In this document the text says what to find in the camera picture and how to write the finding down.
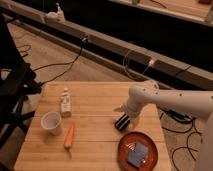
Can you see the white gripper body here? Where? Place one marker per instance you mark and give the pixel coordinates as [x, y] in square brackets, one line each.
[131, 108]

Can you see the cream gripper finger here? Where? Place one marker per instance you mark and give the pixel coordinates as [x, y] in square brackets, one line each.
[134, 123]
[118, 109]

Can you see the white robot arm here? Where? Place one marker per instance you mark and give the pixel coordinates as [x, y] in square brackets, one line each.
[198, 104]

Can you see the white ceramic cup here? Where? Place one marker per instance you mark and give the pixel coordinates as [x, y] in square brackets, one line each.
[52, 123]

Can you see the red orange plate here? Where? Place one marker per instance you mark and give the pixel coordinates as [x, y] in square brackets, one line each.
[122, 152]

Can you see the blue sponge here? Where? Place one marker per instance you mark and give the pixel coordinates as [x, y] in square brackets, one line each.
[137, 154]

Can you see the blue power adapter box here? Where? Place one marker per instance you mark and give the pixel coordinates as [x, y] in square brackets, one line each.
[180, 116]

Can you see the orange carrot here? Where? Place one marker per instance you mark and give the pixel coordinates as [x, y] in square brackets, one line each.
[69, 138]

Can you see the black tripod stand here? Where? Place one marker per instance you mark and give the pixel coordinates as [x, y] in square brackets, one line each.
[17, 81]

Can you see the white object on ledge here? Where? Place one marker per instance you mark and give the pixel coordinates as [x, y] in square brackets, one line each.
[58, 15]

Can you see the long metal rail ledge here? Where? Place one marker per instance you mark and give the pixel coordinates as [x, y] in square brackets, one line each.
[174, 50]

